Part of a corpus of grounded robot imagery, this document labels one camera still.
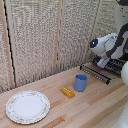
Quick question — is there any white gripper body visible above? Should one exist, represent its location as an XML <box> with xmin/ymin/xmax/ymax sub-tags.
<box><xmin>96</xmin><ymin>57</ymin><xmax>111</xmax><ymax>69</ymax></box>

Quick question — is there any black wire dish rack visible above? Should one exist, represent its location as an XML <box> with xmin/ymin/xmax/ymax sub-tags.
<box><xmin>79</xmin><ymin>55</ymin><xmax>128</xmax><ymax>85</ymax></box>

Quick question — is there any white patterned-rim plate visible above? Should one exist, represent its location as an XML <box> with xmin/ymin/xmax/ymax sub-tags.
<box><xmin>5</xmin><ymin>90</ymin><xmax>52</xmax><ymax>125</ymax></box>

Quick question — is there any orange rectangular block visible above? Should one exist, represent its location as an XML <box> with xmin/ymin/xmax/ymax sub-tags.
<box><xmin>59</xmin><ymin>86</ymin><xmax>76</xmax><ymax>99</ymax></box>

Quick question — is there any blue cup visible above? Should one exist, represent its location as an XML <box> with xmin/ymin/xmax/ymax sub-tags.
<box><xmin>73</xmin><ymin>74</ymin><xmax>89</xmax><ymax>93</ymax></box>

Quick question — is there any beige woven folding screen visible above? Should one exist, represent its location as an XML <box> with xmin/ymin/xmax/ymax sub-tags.
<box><xmin>0</xmin><ymin>0</ymin><xmax>128</xmax><ymax>94</ymax></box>

